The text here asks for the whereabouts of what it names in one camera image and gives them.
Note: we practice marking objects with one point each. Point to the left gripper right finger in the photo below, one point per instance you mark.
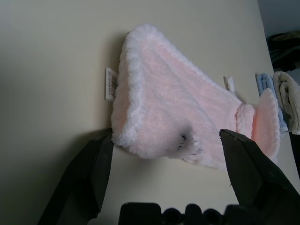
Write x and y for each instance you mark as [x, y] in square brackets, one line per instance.
[253, 175]

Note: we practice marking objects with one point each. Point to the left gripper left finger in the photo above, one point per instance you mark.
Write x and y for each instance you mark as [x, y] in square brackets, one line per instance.
[86, 178]

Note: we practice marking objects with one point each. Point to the pink fluffy towel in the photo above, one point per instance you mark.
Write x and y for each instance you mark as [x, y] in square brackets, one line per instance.
[175, 105]

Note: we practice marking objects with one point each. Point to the beige folded towel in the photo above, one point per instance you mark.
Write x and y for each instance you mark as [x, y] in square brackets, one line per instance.
[290, 98]

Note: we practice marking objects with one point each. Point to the light blue folded towel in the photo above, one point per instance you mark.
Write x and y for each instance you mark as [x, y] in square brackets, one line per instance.
[264, 82]

